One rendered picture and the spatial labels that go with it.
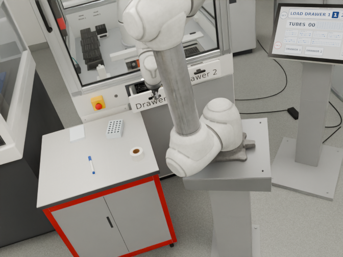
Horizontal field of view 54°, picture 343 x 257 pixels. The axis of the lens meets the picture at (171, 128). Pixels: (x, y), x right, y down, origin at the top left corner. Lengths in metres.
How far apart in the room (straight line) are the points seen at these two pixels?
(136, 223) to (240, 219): 0.58
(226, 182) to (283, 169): 1.17
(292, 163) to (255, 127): 1.02
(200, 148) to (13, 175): 1.29
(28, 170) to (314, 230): 1.80
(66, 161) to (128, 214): 0.45
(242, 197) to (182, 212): 0.82
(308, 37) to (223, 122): 0.85
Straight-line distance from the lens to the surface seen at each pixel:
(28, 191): 2.33
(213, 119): 1.40
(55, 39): 1.94
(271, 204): 2.48
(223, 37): 2.12
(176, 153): 1.32
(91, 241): 2.07
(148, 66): 1.52
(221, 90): 2.28
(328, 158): 2.76
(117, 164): 1.80
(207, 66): 2.14
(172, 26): 1.03
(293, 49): 2.06
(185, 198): 2.54
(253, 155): 1.57
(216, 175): 1.51
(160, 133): 2.34
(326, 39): 2.05
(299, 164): 2.68
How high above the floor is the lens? 1.97
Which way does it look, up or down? 39 degrees down
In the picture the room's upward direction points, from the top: 12 degrees counter-clockwise
